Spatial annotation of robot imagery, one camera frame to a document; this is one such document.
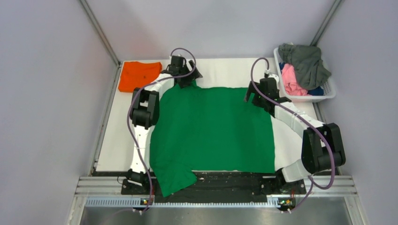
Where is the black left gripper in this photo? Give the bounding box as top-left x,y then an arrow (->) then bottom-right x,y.
178,60 -> 202,88

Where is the green t shirt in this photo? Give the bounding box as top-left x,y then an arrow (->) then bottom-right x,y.
150,85 -> 275,197

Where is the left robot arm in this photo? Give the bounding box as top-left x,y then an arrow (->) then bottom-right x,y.
126,55 -> 202,195

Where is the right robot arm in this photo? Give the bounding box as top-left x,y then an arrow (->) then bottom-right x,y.
244,78 -> 346,193

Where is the pink t shirt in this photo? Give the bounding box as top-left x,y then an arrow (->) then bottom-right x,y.
281,64 -> 308,96

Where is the folded orange t shirt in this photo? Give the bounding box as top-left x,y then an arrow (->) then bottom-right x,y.
118,61 -> 162,93

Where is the grey t shirt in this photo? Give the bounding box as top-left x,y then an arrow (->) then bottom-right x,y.
278,43 -> 331,90

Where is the white laundry basket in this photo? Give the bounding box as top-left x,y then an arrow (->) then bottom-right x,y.
273,47 -> 336,103

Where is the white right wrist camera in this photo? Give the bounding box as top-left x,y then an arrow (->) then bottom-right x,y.
264,70 -> 279,84

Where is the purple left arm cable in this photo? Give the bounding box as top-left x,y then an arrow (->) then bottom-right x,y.
127,47 -> 197,213

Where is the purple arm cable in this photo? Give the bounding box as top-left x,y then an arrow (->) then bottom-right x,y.
250,57 -> 337,213
127,47 -> 197,213

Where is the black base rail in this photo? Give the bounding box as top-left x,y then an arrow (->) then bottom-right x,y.
74,170 -> 358,209

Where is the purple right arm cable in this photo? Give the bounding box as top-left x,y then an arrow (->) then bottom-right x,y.
250,57 -> 337,213

